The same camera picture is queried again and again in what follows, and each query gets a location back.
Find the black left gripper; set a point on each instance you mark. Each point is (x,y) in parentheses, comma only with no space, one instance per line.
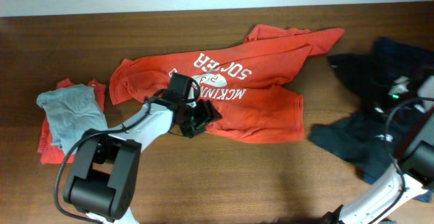
(209,114)

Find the red soccer t-shirt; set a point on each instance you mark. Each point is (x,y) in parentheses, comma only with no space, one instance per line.
(244,83)

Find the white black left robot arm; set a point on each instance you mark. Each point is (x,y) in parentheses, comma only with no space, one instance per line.
(102,180)

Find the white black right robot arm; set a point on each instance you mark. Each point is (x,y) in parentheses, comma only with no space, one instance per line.
(395,156)

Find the dark clothes pile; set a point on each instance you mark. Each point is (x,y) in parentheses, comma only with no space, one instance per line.
(390,73)

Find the folded grey t-shirt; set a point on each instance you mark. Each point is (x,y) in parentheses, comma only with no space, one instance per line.
(70,112)

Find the folded red t-shirt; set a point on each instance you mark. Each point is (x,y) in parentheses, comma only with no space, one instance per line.
(51,154)

